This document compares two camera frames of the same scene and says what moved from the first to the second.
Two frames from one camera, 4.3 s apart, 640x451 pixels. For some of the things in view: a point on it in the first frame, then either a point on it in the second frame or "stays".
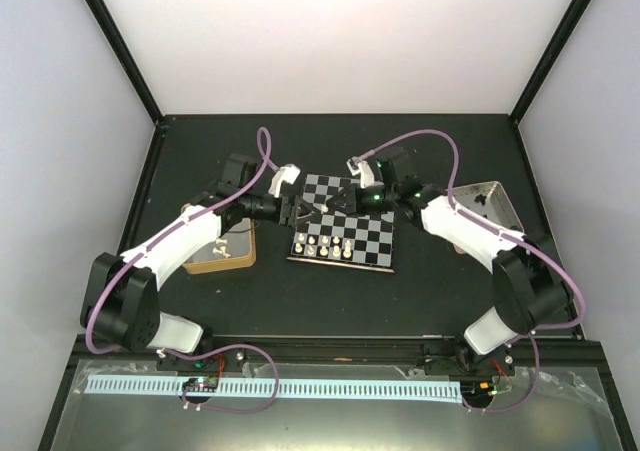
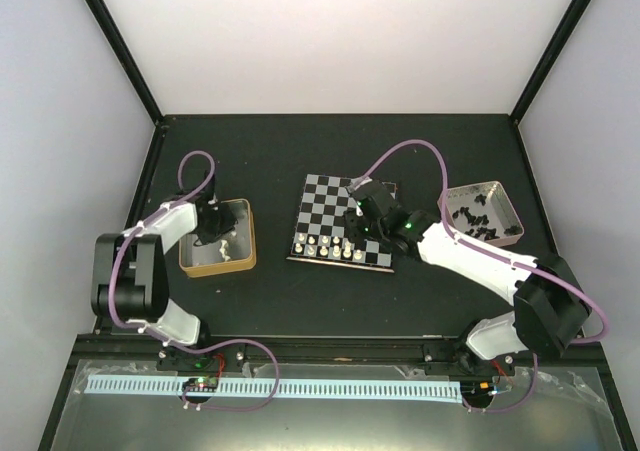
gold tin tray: [241, 246] stays
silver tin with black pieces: [490, 201] stays
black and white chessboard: [351, 241] stays
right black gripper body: [366, 206] -> [375, 231]
